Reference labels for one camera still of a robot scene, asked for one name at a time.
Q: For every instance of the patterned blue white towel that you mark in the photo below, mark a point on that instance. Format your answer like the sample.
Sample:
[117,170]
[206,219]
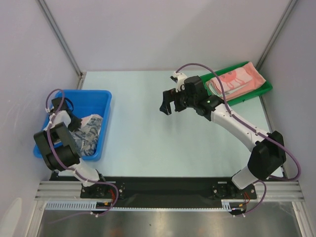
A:
[87,136]

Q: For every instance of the blue plastic bin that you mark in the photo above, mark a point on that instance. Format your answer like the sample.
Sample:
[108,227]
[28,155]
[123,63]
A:
[82,103]

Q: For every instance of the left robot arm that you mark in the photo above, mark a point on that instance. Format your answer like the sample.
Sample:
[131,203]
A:
[58,147]

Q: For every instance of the aluminium frame rail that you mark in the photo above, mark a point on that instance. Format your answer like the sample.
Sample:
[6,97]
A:
[70,190]

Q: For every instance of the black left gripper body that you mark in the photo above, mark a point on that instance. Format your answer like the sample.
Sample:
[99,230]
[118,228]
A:
[74,124]

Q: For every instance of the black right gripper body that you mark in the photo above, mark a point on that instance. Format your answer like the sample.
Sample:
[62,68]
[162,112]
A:
[176,99]

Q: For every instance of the white slotted cable duct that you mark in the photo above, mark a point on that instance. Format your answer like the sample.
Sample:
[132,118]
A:
[100,206]

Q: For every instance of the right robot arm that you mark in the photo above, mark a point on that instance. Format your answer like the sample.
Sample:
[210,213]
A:
[266,150]

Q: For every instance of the light blue towel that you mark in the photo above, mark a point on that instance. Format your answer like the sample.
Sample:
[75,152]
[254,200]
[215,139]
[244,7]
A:
[233,92]

